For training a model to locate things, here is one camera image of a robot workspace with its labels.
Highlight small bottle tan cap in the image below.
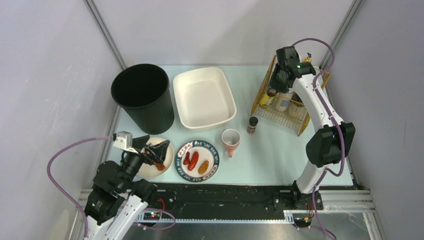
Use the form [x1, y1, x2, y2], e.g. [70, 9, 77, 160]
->
[259, 88, 277, 108]

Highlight jar with black lid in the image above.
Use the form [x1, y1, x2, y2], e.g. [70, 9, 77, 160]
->
[288, 93, 305, 119]

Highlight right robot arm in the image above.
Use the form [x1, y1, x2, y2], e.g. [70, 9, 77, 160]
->
[270, 46, 356, 210]

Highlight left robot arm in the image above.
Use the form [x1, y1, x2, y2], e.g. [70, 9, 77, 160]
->
[84, 131, 170, 240]

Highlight cream plate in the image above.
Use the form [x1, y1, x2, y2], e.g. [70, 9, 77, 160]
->
[136, 144, 175, 179]

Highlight brown meat piece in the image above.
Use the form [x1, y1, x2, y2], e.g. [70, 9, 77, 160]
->
[155, 163, 166, 171]

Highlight large red sausage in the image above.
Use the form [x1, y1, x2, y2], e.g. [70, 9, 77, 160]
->
[187, 151, 199, 171]

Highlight green rimmed patterned plate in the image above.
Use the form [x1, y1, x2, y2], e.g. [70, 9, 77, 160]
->
[174, 140, 220, 183]

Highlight orange sausage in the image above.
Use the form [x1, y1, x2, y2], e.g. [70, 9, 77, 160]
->
[198, 160, 209, 175]

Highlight dark brown small bottle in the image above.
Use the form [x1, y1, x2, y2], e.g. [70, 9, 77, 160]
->
[247, 116, 259, 134]

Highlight black ribbed trash bin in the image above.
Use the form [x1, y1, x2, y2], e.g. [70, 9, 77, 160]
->
[110, 63, 175, 135]

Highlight left electronics board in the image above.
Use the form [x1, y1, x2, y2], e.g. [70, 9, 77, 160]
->
[142, 211, 162, 221]

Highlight electronics board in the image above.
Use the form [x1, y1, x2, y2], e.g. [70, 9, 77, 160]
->
[142, 211, 162, 221]
[293, 216, 313, 228]

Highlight white rectangular tub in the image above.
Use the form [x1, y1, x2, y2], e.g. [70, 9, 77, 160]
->
[172, 67, 237, 131]

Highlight orange ceramic mug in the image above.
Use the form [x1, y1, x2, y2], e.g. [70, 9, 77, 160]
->
[221, 128, 241, 158]

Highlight right electronics board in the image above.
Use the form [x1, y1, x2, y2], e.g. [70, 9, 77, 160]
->
[293, 216, 313, 228]

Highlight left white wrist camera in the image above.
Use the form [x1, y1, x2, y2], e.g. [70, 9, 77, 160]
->
[112, 131, 136, 153]

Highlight yellow wire basket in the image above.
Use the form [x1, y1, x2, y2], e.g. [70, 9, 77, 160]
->
[250, 56, 311, 136]

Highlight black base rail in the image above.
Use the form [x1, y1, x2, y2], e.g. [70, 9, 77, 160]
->
[156, 183, 324, 221]

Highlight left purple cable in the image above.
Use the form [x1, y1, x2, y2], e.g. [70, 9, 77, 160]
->
[46, 136, 114, 240]

